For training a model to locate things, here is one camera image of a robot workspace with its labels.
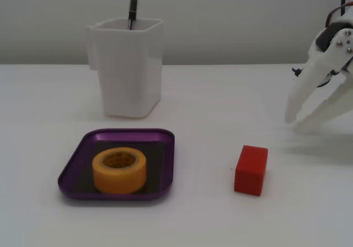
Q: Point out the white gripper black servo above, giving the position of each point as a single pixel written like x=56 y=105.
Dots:
x=317 y=65

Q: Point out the red cube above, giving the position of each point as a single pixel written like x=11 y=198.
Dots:
x=249 y=169

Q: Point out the white plastic pen holder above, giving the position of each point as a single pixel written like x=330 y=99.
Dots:
x=129 y=73

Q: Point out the black pen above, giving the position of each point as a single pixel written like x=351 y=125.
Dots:
x=133 y=7

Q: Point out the yellow tape roll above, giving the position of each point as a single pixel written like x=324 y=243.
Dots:
x=118 y=178

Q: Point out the purple metal tray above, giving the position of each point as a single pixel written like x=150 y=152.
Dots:
x=77 y=172

